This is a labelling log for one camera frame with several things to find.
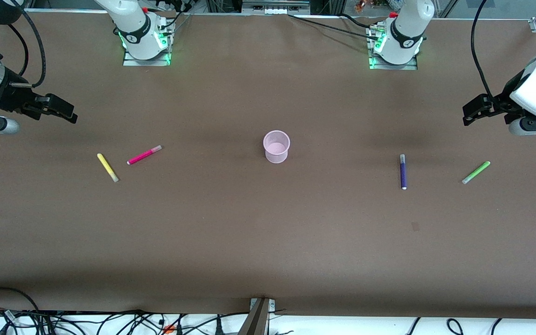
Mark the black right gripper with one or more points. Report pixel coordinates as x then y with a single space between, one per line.
13 97

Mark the pink marker pen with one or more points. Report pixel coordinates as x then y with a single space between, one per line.
144 154

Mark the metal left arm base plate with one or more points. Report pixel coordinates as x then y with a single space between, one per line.
393 66

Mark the silver equipment box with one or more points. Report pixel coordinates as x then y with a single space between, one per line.
275 6

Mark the yellow marker pen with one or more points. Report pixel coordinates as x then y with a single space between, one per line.
107 167

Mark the pink plastic cup holder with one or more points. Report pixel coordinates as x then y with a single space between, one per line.
276 148

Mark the brown table cover sheet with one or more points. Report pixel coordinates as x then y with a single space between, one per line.
268 232

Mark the grey metal bracket post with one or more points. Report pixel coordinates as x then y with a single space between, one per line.
256 318

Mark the green marker pen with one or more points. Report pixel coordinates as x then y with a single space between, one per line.
476 172

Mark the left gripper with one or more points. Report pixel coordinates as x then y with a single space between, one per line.
501 100

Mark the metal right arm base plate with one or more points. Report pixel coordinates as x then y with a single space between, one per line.
147 62

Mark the purple marker pen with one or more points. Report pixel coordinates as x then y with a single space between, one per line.
403 172

